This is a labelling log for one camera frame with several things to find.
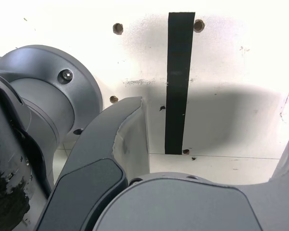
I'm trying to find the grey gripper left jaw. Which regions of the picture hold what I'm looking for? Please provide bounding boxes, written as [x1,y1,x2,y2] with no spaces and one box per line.
[35,96,151,231]

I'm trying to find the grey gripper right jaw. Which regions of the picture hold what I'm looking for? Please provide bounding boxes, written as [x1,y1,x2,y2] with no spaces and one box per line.
[91,131,289,231]

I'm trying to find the black tape strip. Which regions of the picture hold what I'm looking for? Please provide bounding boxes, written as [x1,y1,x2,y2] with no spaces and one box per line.
[164,12,196,155]

